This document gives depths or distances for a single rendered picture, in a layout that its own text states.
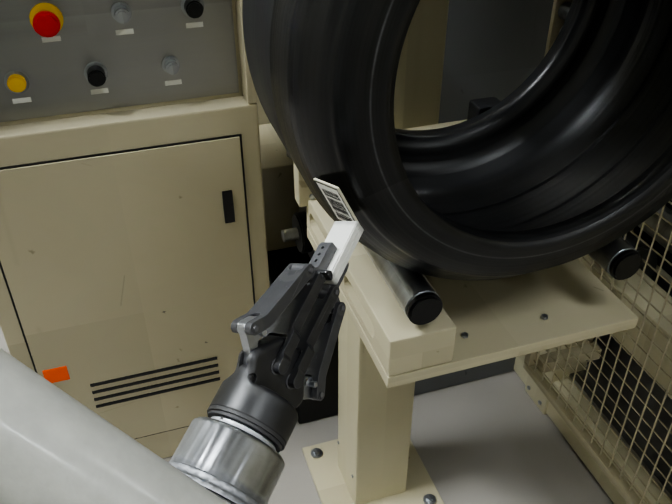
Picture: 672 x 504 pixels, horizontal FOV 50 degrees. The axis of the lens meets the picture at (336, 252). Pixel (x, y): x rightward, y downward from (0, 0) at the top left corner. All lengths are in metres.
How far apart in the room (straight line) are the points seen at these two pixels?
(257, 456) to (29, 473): 0.28
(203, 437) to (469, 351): 0.44
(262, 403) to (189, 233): 0.88
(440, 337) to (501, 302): 0.17
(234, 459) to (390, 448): 1.06
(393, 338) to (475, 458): 1.05
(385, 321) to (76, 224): 0.73
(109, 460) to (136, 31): 1.05
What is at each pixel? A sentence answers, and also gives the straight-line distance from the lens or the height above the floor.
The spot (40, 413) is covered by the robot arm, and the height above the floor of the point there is 1.20.
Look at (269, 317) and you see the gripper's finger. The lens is 0.63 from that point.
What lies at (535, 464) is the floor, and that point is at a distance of 1.90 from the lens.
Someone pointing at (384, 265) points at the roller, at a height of 0.91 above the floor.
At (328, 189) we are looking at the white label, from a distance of 0.72.
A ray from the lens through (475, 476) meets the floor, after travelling 1.85.
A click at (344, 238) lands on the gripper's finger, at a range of 0.71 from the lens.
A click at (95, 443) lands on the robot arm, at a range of 0.37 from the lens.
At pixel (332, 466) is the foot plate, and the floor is 0.01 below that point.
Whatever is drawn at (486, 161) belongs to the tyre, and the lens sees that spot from 1.10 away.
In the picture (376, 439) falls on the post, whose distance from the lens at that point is 1.60.
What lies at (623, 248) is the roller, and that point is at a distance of 0.98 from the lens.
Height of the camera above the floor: 1.44
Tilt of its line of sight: 35 degrees down
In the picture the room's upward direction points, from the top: straight up
